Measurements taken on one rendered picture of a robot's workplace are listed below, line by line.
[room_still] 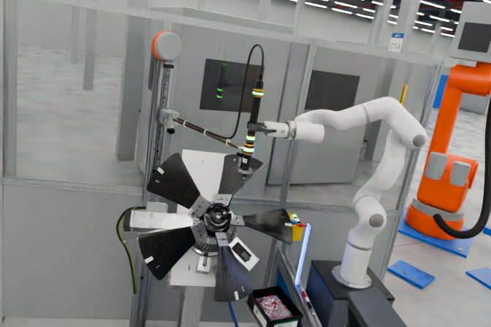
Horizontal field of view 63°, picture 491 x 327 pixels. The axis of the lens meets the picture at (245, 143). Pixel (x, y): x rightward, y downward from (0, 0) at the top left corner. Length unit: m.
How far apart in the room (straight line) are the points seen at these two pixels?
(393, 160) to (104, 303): 2.05
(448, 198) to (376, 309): 4.02
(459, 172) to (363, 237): 3.38
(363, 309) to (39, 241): 2.02
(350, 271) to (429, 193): 3.44
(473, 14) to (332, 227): 3.26
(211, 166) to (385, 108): 0.93
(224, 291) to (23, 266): 1.54
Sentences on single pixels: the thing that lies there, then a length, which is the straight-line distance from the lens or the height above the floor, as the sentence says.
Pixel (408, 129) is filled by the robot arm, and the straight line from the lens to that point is 1.80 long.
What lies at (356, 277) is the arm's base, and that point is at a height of 0.99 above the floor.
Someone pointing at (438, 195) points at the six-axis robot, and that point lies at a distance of 5.36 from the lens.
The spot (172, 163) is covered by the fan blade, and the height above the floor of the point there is 1.38.
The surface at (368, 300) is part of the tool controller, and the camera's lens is 1.43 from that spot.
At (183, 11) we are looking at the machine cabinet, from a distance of 4.25.
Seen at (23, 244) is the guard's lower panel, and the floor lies 0.58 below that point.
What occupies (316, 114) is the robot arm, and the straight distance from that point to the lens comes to 1.83.
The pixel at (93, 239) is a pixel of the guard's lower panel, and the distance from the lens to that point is 2.73.
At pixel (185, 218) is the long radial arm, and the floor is 1.13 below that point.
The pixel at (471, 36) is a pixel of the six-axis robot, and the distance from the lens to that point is 5.26.
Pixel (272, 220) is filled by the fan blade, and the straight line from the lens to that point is 1.89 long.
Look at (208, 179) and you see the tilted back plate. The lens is 2.12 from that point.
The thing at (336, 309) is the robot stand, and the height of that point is 0.88.
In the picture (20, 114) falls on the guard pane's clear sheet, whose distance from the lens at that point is 2.57.
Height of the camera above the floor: 1.98
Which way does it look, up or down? 14 degrees down
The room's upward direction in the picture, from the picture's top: 9 degrees clockwise
